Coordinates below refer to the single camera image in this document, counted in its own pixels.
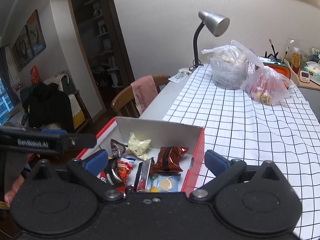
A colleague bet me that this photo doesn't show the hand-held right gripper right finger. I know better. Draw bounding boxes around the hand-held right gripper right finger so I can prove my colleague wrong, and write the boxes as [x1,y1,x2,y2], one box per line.
[189,150,292,203]

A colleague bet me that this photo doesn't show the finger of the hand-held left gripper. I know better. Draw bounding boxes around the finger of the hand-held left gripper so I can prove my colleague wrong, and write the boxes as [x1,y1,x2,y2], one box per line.
[60,132,98,153]
[40,129,68,135]

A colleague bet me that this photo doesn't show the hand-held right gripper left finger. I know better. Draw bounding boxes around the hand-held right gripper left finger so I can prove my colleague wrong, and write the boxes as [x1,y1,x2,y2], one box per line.
[25,149,125,203]

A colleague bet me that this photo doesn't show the dark brown snack packet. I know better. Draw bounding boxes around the dark brown snack packet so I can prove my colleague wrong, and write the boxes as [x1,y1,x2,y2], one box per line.
[110,139,129,158]

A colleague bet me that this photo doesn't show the large red snack packet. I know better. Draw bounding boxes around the large red snack packet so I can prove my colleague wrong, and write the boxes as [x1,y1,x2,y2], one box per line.
[99,159,133,189]

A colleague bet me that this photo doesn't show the cream snack packet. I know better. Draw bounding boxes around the cream snack packet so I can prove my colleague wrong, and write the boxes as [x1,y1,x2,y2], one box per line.
[127,132,152,161]

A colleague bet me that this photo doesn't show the dark red foil snack packet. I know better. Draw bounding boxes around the dark red foil snack packet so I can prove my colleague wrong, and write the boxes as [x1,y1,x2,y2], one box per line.
[149,146,190,173]

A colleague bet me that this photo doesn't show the maroon silver-edged snack packet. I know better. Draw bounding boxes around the maroon silver-edged snack packet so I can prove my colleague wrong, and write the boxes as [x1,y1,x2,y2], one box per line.
[133,157,155,192]

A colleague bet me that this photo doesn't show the light blue cookie packet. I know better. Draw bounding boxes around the light blue cookie packet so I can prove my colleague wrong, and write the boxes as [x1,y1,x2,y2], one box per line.
[155,174,181,193]

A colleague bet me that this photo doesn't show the red cardboard box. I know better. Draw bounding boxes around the red cardboard box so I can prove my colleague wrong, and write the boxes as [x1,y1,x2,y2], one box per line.
[75,116,205,193]

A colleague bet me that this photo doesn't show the person's left hand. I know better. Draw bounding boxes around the person's left hand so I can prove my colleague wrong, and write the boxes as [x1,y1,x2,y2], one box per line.
[4,171,27,205]

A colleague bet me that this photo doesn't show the chair with yellow cushion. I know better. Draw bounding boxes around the chair with yellow cushion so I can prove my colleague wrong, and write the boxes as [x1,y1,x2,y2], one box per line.
[44,71,87,133]

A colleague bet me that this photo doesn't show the black jacket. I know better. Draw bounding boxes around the black jacket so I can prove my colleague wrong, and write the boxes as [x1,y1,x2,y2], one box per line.
[23,82,75,133]

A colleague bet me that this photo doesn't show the white checked tablecloth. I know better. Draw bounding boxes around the white checked tablecloth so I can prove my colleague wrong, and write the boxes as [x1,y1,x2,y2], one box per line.
[162,64,320,238]

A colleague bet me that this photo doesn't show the wooden chair with towel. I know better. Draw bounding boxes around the wooden chair with towel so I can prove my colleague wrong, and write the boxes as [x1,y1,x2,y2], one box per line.
[111,74,171,119]

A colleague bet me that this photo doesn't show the grey curtain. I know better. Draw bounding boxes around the grey curtain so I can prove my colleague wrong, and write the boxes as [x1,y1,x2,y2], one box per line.
[0,46,13,113]

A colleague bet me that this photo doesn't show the pink towel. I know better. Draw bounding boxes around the pink towel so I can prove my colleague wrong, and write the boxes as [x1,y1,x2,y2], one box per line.
[130,75,158,115]

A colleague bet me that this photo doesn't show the clear plastic bag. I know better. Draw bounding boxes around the clear plastic bag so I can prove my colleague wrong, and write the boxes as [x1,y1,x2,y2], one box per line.
[201,40,264,90]

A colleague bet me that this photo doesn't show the plastic bag with red contents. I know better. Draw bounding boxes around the plastic bag with red contents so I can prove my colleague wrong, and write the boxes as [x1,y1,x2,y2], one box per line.
[240,65,291,105]

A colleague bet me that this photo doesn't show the small paper packets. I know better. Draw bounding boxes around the small paper packets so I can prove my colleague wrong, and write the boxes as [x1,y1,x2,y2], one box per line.
[168,67,193,82]

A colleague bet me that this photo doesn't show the dark wooden bookcase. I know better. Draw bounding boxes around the dark wooden bookcase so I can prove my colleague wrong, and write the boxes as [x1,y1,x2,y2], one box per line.
[65,0,137,123]

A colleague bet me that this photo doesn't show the orange storage container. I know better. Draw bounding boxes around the orange storage container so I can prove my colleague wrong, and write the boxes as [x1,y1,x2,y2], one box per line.
[257,56,292,89]

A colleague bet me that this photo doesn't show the white cabinet with wooden top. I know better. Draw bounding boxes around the white cabinet with wooden top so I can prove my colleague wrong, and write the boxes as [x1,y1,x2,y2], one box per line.
[285,62,320,92]

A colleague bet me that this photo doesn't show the bottle with yellow liquid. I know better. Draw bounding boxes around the bottle with yellow liquid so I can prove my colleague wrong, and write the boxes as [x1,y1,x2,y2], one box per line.
[291,46,301,74]

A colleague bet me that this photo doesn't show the tissue packet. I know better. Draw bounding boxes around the tissue packet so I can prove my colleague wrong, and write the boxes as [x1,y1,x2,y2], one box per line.
[301,61,320,83]

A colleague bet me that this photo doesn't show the silver desk lamp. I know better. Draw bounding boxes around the silver desk lamp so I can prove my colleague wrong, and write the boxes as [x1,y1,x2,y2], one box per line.
[192,10,230,71]

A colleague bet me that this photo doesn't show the abstract wall painting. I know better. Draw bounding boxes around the abstract wall painting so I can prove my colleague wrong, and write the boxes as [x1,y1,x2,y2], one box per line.
[11,44,23,72]
[26,9,47,55]
[16,25,34,67]

